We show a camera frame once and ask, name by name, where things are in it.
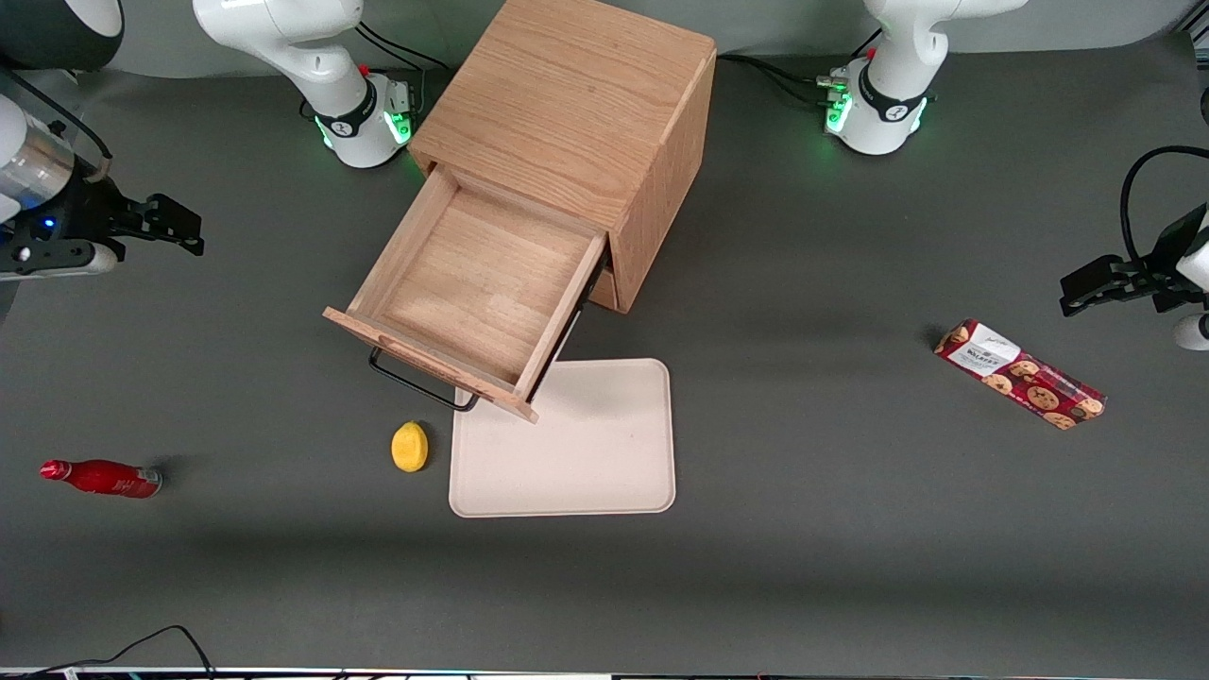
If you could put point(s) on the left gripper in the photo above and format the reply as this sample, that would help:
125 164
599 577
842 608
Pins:
1154 275

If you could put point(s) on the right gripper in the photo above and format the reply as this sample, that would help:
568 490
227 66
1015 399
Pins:
83 213

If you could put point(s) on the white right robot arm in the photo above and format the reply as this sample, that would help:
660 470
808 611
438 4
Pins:
283 28

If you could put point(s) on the wooden drawer cabinet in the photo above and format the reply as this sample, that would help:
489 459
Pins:
567 94

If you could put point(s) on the red cookie box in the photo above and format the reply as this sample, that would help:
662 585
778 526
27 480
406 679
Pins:
1025 378

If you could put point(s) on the red bottle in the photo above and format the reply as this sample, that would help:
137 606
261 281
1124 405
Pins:
104 478

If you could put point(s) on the yellow lemon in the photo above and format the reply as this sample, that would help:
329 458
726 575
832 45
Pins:
410 448

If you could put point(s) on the beige rectangular tray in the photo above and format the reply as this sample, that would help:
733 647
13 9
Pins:
576 458

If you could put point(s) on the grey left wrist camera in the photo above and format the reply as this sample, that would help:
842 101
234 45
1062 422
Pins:
1193 332

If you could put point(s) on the grey metal rail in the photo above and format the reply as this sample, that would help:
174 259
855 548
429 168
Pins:
1198 38

